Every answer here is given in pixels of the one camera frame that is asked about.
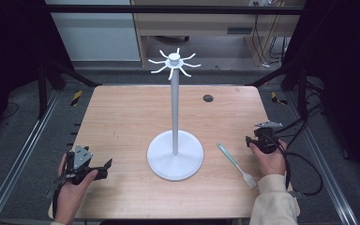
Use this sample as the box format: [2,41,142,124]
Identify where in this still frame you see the hanging black cables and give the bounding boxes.
[251,13,290,68]

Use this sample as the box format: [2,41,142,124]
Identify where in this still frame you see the person's right hand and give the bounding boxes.
[248,139,289,179]

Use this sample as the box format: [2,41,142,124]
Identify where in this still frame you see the person's left hand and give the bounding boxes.
[53,152,99,225]

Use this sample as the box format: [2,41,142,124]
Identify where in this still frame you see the white cabinet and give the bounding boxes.
[45,0,142,63]

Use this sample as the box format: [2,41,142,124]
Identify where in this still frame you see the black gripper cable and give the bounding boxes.
[270,132,324,197]
[52,178,68,219]

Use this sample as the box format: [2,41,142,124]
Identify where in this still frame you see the yellow black striped tape marker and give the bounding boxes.
[69,90,83,107]
[270,91,289,106]

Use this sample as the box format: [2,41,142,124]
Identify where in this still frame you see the aluminium floor rail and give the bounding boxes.
[285,92,360,225]
[0,90,62,225]

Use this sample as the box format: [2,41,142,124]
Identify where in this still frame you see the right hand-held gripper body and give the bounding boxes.
[247,120,284,155]

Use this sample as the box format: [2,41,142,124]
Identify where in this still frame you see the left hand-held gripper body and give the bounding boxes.
[63,144,109,186]

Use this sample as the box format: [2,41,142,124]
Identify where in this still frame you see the teal handled silicone brush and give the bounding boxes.
[217,142,259,190]

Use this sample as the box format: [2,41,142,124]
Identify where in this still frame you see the black horizontal frame bar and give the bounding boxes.
[45,4,306,16]

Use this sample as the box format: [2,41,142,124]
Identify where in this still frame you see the black metal stand frame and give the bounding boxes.
[37,57,102,120]
[247,59,310,120]

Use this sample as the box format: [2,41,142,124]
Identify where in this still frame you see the white hook rack stand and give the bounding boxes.
[146,47,205,182]

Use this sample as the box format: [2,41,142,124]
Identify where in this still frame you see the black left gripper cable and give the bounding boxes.
[52,178,68,219]

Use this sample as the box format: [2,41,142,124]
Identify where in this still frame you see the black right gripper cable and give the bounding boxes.
[270,132,324,197]

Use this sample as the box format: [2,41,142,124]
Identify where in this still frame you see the light wooden desk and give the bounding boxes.
[130,0,308,68]

